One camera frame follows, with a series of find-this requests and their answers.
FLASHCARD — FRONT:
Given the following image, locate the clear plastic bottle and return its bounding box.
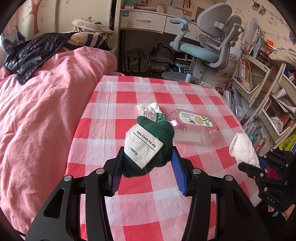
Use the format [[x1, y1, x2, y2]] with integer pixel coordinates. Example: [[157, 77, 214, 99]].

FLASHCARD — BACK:
[[151, 108, 218, 146]]

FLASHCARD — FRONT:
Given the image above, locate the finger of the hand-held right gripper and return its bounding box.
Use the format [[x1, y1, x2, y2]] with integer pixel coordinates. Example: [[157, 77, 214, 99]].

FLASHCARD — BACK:
[[258, 148, 296, 185], [238, 162, 292, 214]]

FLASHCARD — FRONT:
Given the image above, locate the black puffer jacket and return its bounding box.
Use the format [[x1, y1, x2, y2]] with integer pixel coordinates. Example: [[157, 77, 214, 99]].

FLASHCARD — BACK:
[[4, 32, 77, 85]]

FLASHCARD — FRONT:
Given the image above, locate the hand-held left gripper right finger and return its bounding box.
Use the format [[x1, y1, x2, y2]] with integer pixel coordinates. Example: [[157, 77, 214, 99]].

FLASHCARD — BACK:
[[171, 146, 270, 241]]

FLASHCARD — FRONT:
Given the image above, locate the beige canvas bag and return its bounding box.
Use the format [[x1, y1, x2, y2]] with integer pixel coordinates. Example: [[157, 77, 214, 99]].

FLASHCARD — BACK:
[[71, 17, 114, 35]]

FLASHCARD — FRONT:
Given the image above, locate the white desk with drawers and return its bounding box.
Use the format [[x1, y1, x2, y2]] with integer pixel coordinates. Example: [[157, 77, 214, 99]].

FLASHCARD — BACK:
[[119, 7, 243, 72]]

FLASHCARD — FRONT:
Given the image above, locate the red checked tablecloth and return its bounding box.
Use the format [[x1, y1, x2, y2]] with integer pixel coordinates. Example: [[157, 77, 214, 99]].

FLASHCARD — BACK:
[[65, 75, 262, 241]]

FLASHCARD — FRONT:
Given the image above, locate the striped beige cloth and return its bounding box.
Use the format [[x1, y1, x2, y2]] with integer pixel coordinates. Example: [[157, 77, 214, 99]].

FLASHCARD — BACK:
[[62, 32, 109, 50]]

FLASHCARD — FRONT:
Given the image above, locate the clear bag with black handles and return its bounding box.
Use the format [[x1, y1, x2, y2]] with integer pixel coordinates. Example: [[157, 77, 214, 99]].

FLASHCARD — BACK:
[[125, 50, 145, 72]]

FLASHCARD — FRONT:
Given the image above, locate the person's right hand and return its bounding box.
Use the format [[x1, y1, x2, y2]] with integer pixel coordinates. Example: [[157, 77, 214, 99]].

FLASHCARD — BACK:
[[285, 204, 296, 219]]

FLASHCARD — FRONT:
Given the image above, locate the white book rack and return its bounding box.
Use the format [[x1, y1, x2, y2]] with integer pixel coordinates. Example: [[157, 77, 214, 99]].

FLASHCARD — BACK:
[[231, 52, 278, 121], [259, 61, 296, 151]]

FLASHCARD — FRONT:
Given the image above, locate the grey blue desk chair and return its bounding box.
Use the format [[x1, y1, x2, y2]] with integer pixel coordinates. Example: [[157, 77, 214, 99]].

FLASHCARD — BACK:
[[161, 3, 245, 85]]

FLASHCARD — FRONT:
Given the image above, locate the pink bed blanket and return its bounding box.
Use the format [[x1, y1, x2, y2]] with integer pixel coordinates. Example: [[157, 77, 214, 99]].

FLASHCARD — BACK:
[[0, 46, 118, 234]]

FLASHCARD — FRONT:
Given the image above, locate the person's dark clothing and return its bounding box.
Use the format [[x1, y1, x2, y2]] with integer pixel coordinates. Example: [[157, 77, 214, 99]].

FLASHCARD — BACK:
[[254, 204, 296, 241]]

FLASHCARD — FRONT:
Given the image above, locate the stack of papers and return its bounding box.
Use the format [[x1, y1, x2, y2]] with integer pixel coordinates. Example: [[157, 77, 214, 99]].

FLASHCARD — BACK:
[[224, 89, 246, 117]]

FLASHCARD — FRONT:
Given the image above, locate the stack of lying books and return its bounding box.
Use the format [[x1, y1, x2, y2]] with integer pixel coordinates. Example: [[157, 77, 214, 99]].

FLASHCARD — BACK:
[[245, 118, 267, 154]]

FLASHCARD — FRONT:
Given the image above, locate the row of wall shelf books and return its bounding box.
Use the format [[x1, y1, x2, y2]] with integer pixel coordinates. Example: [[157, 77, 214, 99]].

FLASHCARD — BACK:
[[240, 17, 266, 57]]

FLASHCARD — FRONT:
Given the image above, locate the clear plastic storage bag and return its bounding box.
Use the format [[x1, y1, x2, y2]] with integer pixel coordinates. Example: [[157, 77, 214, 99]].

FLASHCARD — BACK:
[[149, 44, 176, 70]]

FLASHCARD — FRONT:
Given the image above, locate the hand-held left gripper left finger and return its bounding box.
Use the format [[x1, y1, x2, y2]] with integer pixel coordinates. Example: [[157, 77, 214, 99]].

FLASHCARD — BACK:
[[25, 146, 125, 241]]

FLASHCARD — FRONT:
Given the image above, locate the white tote bag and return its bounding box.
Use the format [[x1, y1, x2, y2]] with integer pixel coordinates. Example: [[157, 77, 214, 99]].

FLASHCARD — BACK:
[[211, 59, 234, 87]]

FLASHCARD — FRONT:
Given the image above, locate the white paper tissue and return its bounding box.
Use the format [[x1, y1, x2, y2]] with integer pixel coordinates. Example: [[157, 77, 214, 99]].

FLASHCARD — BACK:
[[229, 133, 260, 168]]

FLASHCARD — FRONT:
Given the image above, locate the green plush toy with label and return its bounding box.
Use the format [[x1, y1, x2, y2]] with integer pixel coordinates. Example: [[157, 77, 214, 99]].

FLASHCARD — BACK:
[[122, 116, 175, 178]]

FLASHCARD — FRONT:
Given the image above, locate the crumpled white wrapper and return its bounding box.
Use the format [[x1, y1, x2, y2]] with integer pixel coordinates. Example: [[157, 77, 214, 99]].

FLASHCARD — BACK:
[[135, 103, 160, 121]]

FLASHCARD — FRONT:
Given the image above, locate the row of upright books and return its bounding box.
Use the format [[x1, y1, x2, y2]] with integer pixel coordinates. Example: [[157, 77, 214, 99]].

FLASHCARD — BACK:
[[238, 59, 253, 86]]

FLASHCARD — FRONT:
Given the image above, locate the white wardrobe with tree print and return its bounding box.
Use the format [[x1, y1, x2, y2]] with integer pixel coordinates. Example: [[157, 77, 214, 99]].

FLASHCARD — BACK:
[[18, 0, 116, 37]]

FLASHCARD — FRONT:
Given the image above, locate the row of dark books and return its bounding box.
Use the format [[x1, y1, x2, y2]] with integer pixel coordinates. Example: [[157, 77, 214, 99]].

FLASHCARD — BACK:
[[264, 97, 296, 131]]

